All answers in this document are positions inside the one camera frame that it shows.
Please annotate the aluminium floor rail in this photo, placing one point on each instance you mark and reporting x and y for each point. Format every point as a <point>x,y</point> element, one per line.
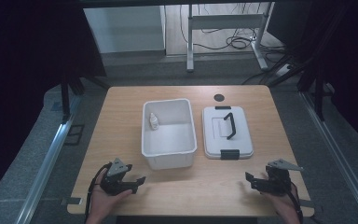
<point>338,155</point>
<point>48,168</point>

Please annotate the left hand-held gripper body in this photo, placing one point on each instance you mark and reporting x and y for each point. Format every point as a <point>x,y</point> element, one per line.
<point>115,182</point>

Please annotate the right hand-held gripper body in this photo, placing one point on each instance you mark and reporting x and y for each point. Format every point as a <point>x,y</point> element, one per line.
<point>278,180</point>

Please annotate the person's left hand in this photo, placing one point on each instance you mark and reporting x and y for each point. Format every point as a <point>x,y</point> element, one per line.
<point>104,202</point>

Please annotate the grey metal stand frame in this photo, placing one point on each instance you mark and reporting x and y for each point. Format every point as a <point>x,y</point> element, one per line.
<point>227,21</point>

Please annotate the white power strip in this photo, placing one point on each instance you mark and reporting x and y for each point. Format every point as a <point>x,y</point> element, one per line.
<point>284,70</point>

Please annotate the person's right hand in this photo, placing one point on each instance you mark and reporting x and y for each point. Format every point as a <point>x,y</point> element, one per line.
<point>284,205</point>

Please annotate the small white bottle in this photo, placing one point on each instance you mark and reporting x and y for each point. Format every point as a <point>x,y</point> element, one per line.
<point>154,123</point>

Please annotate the dark curtain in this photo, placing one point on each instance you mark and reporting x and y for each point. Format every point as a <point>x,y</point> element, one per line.
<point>28,62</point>
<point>338,56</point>

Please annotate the white plastic storage box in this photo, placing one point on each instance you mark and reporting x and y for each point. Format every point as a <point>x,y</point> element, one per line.
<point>169,137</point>

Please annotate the white panel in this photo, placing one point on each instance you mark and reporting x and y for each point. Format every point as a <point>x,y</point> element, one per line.
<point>124,29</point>

